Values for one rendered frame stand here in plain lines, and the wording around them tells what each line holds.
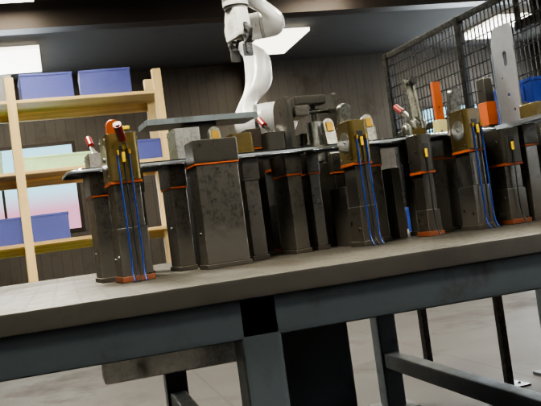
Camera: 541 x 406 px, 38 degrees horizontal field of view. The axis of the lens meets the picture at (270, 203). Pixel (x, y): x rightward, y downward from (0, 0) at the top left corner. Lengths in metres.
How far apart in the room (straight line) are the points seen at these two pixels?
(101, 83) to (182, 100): 4.40
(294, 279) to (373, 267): 0.16
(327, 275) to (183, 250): 0.70
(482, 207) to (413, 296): 0.74
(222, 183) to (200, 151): 0.10
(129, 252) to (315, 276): 0.58
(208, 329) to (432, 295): 0.47
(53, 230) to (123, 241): 5.35
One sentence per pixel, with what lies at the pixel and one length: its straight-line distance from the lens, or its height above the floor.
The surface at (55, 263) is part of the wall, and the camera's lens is 11.42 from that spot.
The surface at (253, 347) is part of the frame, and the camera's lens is 1.52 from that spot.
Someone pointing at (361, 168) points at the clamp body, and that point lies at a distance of 2.16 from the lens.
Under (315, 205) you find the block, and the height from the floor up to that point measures 0.83.
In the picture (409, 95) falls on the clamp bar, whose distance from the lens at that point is 2.68.
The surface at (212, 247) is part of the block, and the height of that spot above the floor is 0.75.
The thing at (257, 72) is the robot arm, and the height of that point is 1.35.
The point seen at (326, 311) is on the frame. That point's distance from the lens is 1.55.
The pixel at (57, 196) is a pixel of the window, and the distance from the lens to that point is 11.43.
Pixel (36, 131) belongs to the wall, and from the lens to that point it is 11.55.
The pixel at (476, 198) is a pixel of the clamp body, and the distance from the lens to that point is 2.29.
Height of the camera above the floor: 0.79
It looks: 2 degrees up
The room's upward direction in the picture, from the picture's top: 8 degrees counter-clockwise
